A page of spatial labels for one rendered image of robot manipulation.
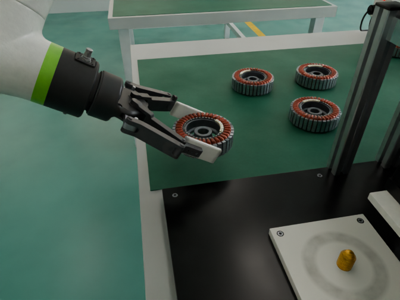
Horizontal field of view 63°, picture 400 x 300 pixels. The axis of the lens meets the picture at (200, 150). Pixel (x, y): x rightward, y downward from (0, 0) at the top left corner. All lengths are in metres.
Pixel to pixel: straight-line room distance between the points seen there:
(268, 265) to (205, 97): 0.52
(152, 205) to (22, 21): 0.33
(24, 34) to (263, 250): 0.44
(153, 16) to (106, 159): 0.82
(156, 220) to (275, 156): 0.27
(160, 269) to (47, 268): 1.04
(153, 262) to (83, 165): 1.45
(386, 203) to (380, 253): 0.10
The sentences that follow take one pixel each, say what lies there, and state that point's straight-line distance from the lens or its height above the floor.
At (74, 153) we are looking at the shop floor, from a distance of 2.01.
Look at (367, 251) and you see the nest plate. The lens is 0.52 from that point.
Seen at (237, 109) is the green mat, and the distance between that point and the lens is 0.82.
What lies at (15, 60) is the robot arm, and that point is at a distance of 0.50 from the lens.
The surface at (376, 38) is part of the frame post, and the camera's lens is 0.52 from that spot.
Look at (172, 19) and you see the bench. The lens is 1.60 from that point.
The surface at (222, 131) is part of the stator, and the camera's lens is 0.59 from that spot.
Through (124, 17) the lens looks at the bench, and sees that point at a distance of 1.59.
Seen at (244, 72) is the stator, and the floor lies 0.78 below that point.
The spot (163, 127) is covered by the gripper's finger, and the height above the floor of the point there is 0.87.
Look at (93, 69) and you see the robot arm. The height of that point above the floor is 0.96.
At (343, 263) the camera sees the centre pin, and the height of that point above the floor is 0.79.
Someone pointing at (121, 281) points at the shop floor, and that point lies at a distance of 1.38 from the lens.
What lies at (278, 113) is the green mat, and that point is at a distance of 0.82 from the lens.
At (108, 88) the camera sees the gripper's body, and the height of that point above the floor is 0.94.
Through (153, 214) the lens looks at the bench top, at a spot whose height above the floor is 0.75.
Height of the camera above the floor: 1.16
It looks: 37 degrees down
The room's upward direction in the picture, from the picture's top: straight up
